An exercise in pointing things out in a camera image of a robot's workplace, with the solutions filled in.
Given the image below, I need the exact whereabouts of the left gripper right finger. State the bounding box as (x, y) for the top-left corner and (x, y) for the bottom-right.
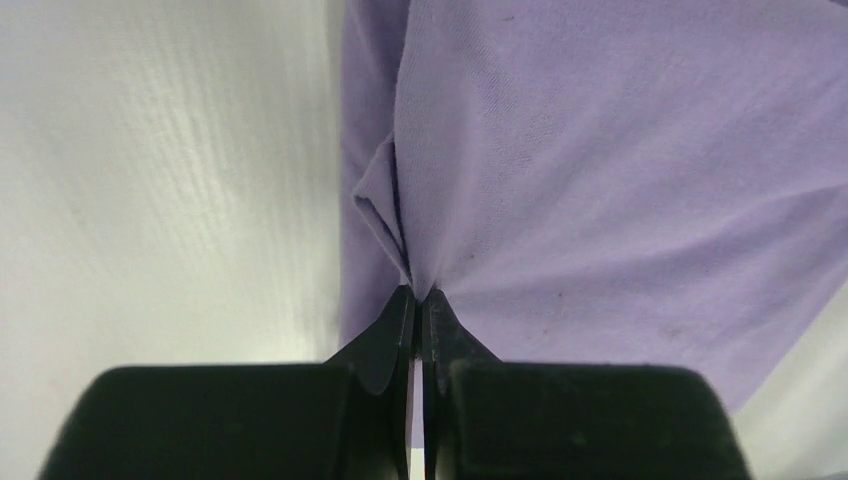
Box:
(421, 290), (750, 479)

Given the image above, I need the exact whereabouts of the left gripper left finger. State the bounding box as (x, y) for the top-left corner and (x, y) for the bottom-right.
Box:
(40, 286), (416, 479)

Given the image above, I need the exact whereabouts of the purple t shirt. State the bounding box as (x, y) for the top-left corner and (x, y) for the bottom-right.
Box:
(339, 1), (847, 410)

